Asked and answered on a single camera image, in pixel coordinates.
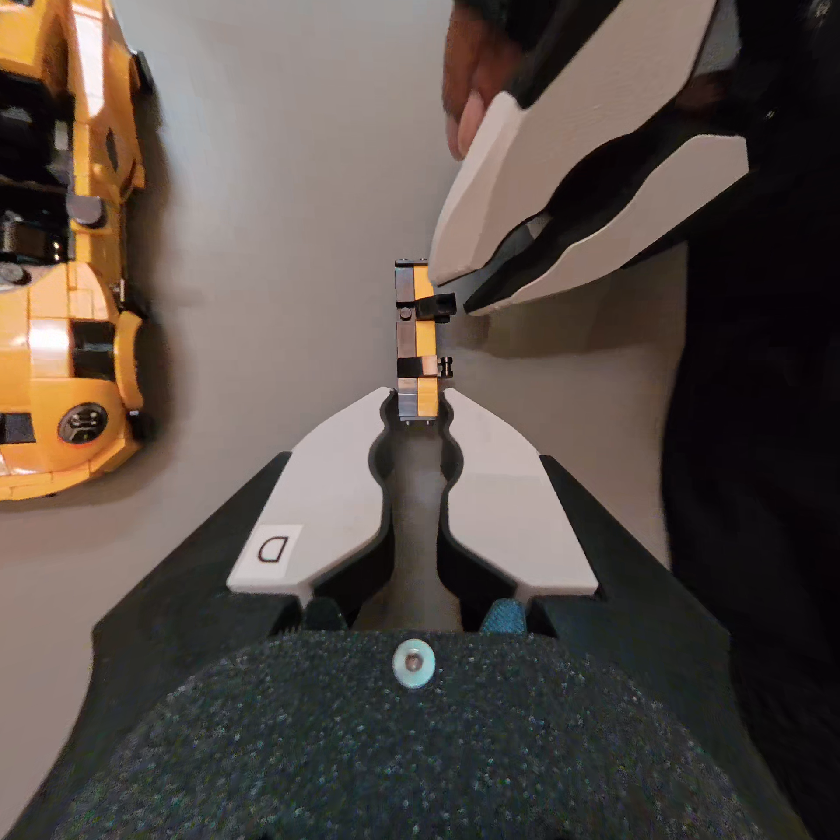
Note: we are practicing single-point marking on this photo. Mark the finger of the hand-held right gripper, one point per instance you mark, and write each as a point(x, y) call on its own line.
point(558, 118)
point(656, 203)

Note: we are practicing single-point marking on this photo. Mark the black and yellow lego strip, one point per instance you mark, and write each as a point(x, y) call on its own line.
point(425, 328)

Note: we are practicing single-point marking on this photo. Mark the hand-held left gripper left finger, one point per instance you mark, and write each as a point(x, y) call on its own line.
point(321, 485)

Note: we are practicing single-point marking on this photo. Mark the yellow lego car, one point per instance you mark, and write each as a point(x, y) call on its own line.
point(52, 367)

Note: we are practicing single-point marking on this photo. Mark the person's right hand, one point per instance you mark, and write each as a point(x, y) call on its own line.
point(472, 65)

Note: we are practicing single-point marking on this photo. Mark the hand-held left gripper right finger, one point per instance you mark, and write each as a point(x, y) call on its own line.
point(512, 512)

